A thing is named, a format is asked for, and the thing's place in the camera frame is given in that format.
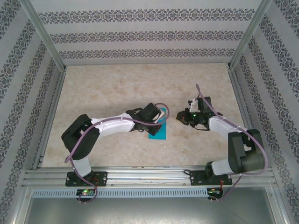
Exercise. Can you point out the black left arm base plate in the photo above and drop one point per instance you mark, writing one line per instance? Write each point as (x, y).
(102, 178)

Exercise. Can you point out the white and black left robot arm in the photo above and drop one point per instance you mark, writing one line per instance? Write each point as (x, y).
(112, 127)

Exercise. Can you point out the small circuit board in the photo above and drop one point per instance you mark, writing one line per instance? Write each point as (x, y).
(213, 191)

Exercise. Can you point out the grey metal sheet panel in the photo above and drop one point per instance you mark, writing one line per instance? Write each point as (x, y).
(149, 212)

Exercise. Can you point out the aluminium table side rail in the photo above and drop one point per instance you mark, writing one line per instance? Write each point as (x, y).
(245, 112)
(52, 121)

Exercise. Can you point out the long aluminium mounting rail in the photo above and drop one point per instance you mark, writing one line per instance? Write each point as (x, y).
(149, 175)

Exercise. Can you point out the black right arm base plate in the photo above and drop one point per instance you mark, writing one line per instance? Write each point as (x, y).
(196, 178)

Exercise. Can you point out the aluminium frame bar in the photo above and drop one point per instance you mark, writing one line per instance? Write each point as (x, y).
(278, 205)
(21, 203)

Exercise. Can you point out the circuit board with green light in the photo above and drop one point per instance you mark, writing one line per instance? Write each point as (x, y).
(86, 192)

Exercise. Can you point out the aluminium corner post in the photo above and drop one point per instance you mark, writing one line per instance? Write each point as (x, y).
(250, 32)
(44, 32)

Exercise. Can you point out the teal cloth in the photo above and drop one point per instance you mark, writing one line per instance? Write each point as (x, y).
(163, 133)

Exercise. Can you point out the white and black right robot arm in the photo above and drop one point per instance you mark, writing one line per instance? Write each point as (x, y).
(219, 126)

